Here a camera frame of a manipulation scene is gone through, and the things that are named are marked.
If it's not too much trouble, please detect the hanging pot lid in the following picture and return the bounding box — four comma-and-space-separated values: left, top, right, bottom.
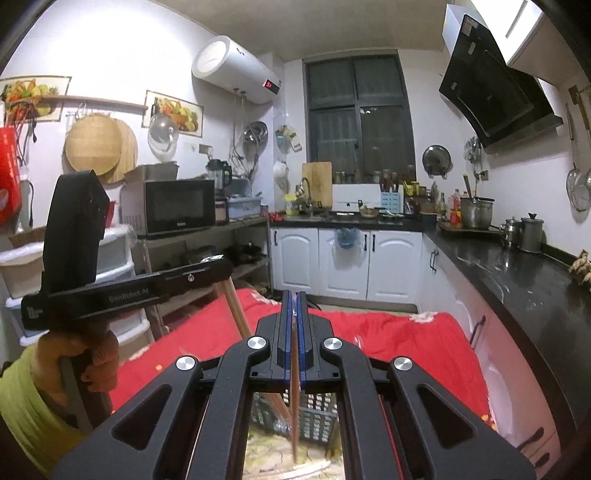
422, 145, 453, 179

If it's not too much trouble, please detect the fruit picture on wall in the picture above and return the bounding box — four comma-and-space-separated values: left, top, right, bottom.
141, 90, 204, 138

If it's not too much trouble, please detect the black range hood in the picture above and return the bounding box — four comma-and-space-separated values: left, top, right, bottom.
439, 5, 563, 154

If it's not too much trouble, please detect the red floral table cloth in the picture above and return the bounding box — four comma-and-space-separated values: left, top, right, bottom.
108, 287, 500, 480

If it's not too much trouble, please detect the white water heater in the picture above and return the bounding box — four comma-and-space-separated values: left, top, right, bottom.
191, 35, 281, 105

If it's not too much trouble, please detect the large steel stock pot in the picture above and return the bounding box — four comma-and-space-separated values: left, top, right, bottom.
461, 197, 495, 230

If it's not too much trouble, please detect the garlic bunch on counter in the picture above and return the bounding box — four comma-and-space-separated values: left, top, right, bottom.
568, 249, 591, 287

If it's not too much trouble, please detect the white plastic drawer tower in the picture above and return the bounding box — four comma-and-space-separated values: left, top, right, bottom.
1, 225, 150, 347

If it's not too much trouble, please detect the left hand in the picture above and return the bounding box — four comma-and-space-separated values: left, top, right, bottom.
30, 331, 119, 407

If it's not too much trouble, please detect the dark green utensil basket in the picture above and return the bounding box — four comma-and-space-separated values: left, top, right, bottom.
250, 393, 341, 449

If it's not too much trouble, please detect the black microwave oven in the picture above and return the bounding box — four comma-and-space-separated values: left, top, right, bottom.
119, 179, 215, 238

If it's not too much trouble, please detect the dark kitchen window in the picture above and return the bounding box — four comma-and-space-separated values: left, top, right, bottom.
304, 53, 417, 183

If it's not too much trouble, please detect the wooden cutting board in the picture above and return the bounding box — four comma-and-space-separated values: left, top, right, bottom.
301, 161, 332, 208

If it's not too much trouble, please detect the metal shelf rack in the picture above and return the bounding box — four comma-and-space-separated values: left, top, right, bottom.
132, 215, 271, 339

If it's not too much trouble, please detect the hanging skimmer ladle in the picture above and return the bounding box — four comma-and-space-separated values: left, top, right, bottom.
565, 105, 590, 212

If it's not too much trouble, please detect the steel kettle pot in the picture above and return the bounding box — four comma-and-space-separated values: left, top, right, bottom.
519, 212, 544, 254

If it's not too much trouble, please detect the round bamboo board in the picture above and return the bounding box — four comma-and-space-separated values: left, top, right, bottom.
63, 114, 138, 185

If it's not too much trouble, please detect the chopstick pair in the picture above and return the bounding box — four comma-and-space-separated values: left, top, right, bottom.
290, 311, 301, 465
212, 277, 293, 425

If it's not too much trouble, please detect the glass lid on wall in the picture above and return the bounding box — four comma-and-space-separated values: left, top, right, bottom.
147, 113, 179, 155

